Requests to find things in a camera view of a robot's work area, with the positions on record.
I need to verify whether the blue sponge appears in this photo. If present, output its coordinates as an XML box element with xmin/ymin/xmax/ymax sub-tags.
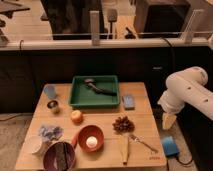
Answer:
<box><xmin>122</xmin><ymin>94</ymin><xmax>135</xmax><ymax>110</ymax></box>

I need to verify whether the green plastic tray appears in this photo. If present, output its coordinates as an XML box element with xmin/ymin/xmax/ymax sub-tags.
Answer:
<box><xmin>69</xmin><ymin>75</ymin><xmax>120</xmax><ymax>109</ymax></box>

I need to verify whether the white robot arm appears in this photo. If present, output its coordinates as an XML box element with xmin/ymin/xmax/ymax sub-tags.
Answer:
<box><xmin>157</xmin><ymin>66</ymin><xmax>213</xmax><ymax>130</ymax></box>

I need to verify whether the dark sponge in purple bowl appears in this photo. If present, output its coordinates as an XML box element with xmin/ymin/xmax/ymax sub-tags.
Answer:
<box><xmin>55</xmin><ymin>142</ymin><xmax>68</xmax><ymax>171</ymax></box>

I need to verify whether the silver fork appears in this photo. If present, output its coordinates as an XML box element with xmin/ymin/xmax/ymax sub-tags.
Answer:
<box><xmin>128</xmin><ymin>134</ymin><xmax>158</xmax><ymax>153</ymax></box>

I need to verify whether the bunch of dark grapes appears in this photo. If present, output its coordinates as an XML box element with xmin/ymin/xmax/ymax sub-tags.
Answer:
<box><xmin>113</xmin><ymin>116</ymin><xmax>135</xmax><ymax>133</ymax></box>

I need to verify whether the wooden table board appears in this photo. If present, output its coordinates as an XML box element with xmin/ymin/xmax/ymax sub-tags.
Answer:
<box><xmin>14</xmin><ymin>82</ymin><xmax>168</xmax><ymax>171</ymax></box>

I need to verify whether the wooden spatula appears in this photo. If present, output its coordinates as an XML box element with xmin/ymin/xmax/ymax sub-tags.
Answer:
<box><xmin>119</xmin><ymin>134</ymin><xmax>129</xmax><ymax>165</ymax></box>

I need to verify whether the white egg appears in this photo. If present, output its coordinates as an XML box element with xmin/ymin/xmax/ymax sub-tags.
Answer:
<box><xmin>86</xmin><ymin>136</ymin><xmax>98</xmax><ymax>148</ymax></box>

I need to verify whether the orange bowl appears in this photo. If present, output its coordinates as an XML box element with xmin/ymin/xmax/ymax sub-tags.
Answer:
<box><xmin>71</xmin><ymin>125</ymin><xmax>104</xmax><ymax>153</ymax></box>

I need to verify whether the orange apple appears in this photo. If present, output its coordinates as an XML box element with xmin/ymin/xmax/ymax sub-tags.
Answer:
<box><xmin>70</xmin><ymin>110</ymin><xmax>83</xmax><ymax>124</ymax></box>

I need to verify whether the crumpled blue white cloth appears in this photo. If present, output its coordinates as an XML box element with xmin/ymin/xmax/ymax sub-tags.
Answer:
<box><xmin>38</xmin><ymin>125</ymin><xmax>63</xmax><ymax>141</ymax></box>

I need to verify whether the purple bowl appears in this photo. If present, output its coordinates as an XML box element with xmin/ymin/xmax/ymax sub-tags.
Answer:
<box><xmin>43</xmin><ymin>141</ymin><xmax>75</xmax><ymax>171</ymax></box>

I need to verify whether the small metal cup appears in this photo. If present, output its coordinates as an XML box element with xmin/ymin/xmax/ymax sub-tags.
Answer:
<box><xmin>47</xmin><ymin>100</ymin><xmax>60</xmax><ymax>114</ymax></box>

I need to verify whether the light blue plastic cup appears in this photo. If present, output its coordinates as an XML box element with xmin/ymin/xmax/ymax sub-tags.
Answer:
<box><xmin>44</xmin><ymin>85</ymin><xmax>56</xmax><ymax>99</ymax></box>

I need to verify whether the white cup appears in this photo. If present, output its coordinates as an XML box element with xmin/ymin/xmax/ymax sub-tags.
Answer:
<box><xmin>25</xmin><ymin>136</ymin><xmax>46</xmax><ymax>155</ymax></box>

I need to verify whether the metal rail barrier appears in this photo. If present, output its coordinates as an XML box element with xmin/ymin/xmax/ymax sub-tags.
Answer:
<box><xmin>0</xmin><ymin>9</ymin><xmax>213</xmax><ymax>52</ymax></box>

